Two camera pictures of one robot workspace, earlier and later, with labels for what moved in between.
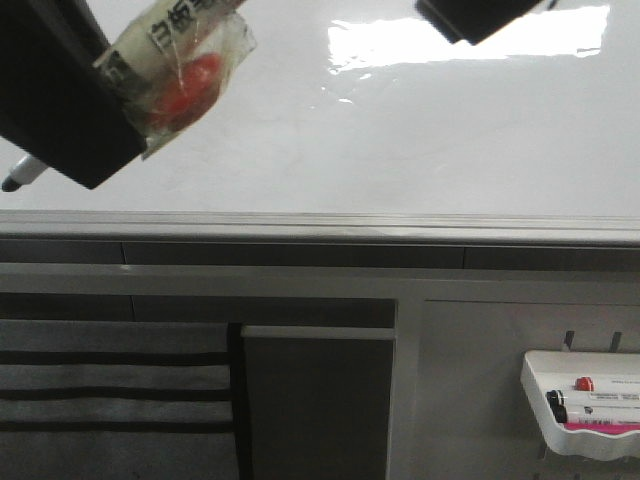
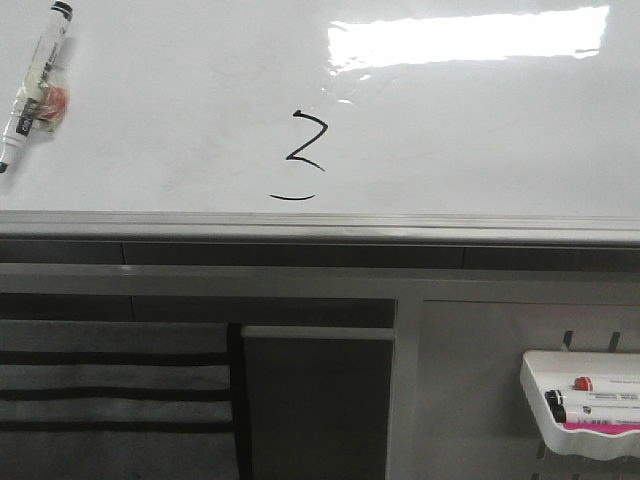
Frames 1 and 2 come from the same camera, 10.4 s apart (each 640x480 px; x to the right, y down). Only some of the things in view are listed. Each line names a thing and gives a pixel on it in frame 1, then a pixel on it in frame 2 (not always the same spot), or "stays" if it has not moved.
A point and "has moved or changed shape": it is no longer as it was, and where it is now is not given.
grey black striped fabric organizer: [120, 400] stays
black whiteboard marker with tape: [167, 66] has moved or changed shape
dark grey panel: [318, 401] stays
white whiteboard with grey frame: [366, 123] stays
